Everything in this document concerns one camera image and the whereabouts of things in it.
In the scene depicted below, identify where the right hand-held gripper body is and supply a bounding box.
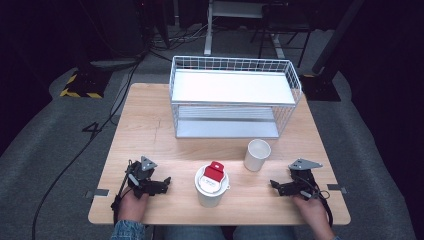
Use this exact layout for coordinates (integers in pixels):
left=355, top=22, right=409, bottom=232
left=288, top=157, right=324, bottom=201

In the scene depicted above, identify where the left hand-held gripper cable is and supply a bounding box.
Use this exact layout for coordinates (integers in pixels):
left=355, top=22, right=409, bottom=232
left=111, top=159, right=134, bottom=225

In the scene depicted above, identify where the right hand-held gripper cable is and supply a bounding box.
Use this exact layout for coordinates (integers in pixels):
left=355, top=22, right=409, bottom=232
left=311, top=188, right=335, bottom=228

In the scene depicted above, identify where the grey table edge bracket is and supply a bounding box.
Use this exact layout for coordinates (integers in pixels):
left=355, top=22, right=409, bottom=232
left=326, top=183, right=348, bottom=195
left=85, top=188, right=110, bottom=199

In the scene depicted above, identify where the black stand with base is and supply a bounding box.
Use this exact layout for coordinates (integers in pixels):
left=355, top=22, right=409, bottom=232
left=299, top=0, right=365, bottom=102

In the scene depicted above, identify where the white paper cup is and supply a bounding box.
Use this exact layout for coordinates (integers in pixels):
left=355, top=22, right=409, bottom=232
left=243, top=138, right=272, bottom=173

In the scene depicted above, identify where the person's left hand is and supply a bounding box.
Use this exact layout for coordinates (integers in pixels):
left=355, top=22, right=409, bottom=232
left=117, top=188, right=150, bottom=223

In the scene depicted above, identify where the white cup with red-tab lid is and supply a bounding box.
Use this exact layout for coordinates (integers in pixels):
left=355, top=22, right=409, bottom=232
left=194, top=160, right=231, bottom=209

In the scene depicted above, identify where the black chair frame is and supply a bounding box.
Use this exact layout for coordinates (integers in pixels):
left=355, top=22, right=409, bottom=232
left=249, top=3, right=313, bottom=68

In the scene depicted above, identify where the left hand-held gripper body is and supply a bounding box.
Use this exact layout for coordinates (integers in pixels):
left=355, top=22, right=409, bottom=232
left=124, top=155, right=159, bottom=200

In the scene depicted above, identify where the hand-held gripper cable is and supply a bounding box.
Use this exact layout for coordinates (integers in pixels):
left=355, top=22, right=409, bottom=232
left=111, top=159, right=134, bottom=225
left=311, top=188, right=335, bottom=228

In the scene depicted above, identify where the bundle of floor cables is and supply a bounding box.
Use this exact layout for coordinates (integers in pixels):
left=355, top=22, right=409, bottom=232
left=146, top=19, right=214, bottom=54

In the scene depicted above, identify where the yellow-black striped stand base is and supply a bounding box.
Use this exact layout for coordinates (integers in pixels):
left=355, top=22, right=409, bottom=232
left=59, top=68, right=113, bottom=100

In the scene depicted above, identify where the person's right hand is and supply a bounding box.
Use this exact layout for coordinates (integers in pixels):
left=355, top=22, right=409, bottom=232
left=292, top=196, right=330, bottom=235

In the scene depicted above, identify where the white desk frame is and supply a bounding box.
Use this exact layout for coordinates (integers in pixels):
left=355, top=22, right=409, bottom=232
left=203, top=0, right=268, bottom=56

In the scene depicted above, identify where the white wire storage rack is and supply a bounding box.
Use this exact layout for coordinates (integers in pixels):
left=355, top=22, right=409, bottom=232
left=168, top=55, right=304, bottom=140

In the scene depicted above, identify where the long black floor cable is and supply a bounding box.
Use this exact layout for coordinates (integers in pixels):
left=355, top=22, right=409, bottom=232
left=31, top=56, right=145, bottom=240

